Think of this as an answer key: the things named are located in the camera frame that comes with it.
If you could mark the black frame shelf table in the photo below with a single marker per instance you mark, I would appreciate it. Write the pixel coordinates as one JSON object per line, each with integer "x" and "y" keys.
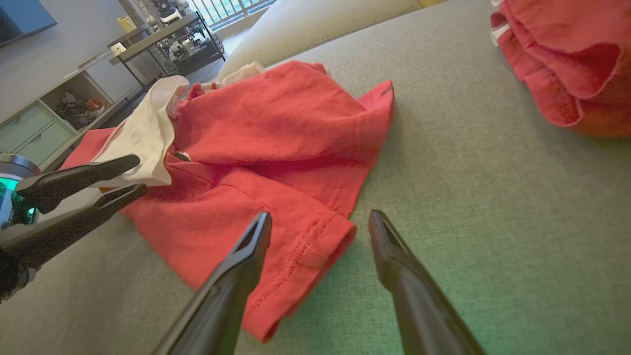
{"x": 167, "y": 44}

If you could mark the red and white T-shirt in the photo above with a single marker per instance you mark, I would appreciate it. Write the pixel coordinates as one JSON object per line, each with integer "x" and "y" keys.
{"x": 276, "y": 128}

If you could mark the large grey sofa chaise seat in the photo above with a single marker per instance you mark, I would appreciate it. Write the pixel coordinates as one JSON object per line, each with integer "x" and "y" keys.
{"x": 493, "y": 222}

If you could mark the yellow sofa back cushion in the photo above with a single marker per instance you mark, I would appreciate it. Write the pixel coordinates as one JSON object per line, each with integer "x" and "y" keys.
{"x": 431, "y": 2}

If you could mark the clutter in cabinet cubby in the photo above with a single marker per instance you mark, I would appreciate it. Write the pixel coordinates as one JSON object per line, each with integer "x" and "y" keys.
{"x": 81, "y": 109}

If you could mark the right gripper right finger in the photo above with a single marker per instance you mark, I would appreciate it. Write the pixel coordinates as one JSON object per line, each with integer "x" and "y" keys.
{"x": 419, "y": 301}

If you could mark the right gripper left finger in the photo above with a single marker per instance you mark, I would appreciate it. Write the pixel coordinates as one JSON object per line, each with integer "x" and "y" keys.
{"x": 222, "y": 301}

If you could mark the grey sofa seat cushion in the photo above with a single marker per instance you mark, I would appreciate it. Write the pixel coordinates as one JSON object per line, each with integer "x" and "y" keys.
{"x": 320, "y": 29}

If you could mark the flat screen television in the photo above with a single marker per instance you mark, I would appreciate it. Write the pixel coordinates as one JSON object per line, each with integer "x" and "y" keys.
{"x": 22, "y": 17}

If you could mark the white cabinet with green drawers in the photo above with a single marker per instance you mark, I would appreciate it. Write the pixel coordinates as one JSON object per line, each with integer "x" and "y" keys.
{"x": 34, "y": 133}

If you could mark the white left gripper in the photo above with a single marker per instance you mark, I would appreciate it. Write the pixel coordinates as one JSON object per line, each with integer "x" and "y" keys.
{"x": 12, "y": 197}

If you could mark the balcony railing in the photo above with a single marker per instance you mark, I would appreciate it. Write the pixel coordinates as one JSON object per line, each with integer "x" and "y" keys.
{"x": 227, "y": 10}

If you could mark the red shorts with white stripe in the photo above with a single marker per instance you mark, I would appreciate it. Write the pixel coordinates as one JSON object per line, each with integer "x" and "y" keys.
{"x": 567, "y": 59}

